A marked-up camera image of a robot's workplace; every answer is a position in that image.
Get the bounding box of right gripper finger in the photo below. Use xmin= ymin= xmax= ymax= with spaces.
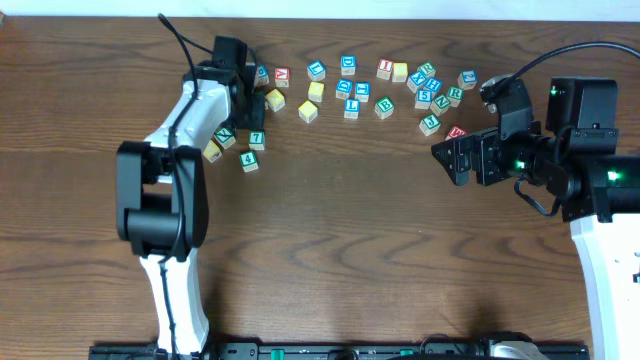
xmin=431 ymin=136 xmax=473 ymax=168
xmin=444 ymin=163 xmax=472 ymax=186

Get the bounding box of green r block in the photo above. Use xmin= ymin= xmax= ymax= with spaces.
xmin=417 ymin=62 xmax=436 ymax=79
xmin=446 ymin=86 xmax=464 ymax=107

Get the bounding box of yellow O block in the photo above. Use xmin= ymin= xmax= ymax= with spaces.
xmin=308 ymin=81 xmax=325 ymax=103

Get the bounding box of blue l block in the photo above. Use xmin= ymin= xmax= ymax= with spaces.
xmin=344 ymin=99 xmax=360 ymax=119
xmin=307 ymin=61 xmax=326 ymax=82

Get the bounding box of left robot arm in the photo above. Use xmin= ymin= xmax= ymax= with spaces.
xmin=116 ymin=61 xmax=265 ymax=359

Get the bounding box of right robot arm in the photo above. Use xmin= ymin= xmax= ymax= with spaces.
xmin=431 ymin=77 xmax=639 ymax=359

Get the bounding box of red M block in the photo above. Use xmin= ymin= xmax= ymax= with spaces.
xmin=446 ymin=126 xmax=467 ymax=140

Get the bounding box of green 7 block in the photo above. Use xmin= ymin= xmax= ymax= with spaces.
xmin=249 ymin=131 xmax=266 ymax=151

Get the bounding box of yellow K block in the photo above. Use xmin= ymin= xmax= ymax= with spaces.
xmin=265 ymin=89 xmax=286 ymax=112

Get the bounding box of green V block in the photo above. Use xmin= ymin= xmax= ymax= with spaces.
xmin=214 ymin=127 xmax=236 ymax=149

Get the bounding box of green J block right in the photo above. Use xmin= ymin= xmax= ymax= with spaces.
xmin=419 ymin=114 xmax=441 ymax=136

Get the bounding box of blue P block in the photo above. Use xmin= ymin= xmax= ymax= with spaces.
xmin=255 ymin=65 xmax=270 ymax=88

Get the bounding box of green 4 block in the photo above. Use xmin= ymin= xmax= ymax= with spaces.
xmin=240 ymin=150 xmax=259 ymax=173

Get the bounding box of red A block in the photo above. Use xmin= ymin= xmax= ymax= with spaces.
xmin=274 ymin=67 xmax=291 ymax=88

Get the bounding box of yellow G block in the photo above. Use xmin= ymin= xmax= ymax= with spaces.
xmin=202 ymin=140 xmax=222 ymax=163

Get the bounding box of yellow S block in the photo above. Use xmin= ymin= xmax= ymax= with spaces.
xmin=298 ymin=100 xmax=318 ymax=124

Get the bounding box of blue 5 block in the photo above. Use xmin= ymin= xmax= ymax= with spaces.
xmin=414 ymin=89 xmax=433 ymax=110

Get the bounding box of blue H block right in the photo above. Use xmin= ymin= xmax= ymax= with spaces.
xmin=424 ymin=77 xmax=443 ymax=94

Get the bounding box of blue h block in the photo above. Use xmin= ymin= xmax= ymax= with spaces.
xmin=354 ymin=82 xmax=371 ymax=103
xmin=424 ymin=77 xmax=443 ymax=94

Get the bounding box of blue 2 block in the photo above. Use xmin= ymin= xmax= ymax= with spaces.
xmin=457 ymin=69 xmax=478 ymax=90

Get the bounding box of blue X block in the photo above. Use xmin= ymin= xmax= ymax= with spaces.
xmin=407 ymin=71 xmax=427 ymax=93

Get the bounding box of green B block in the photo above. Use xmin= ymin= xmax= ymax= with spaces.
xmin=374 ymin=97 xmax=395 ymax=120

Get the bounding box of blue D block lower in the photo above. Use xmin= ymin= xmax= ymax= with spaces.
xmin=336 ymin=79 xmax=353 ymax=100

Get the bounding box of blue d block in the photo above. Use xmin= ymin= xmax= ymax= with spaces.
xmin=336 ymin=79 xmax=353 ymax=100
xmin=340 ymin=55 xmax=357 ymax=76

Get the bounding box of yellow block top right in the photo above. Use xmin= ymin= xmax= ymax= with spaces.
xmin=392 ymin=62 xmax=408 ymax=83

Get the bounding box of blue D block upper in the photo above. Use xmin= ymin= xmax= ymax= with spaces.
xmin=340 ymin=55 xmax=357 ymax=76

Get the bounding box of red I block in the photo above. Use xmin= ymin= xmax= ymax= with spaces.
xmin=376 ymin=58 xmax=394 ymax=80

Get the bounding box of blue H block left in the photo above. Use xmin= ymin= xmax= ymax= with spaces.
xmin=354 ymin=82 xmax=371 ymax=103

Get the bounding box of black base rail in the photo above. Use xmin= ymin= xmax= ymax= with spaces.
xmin=88 ymin=341 xmax=591 ymax=360

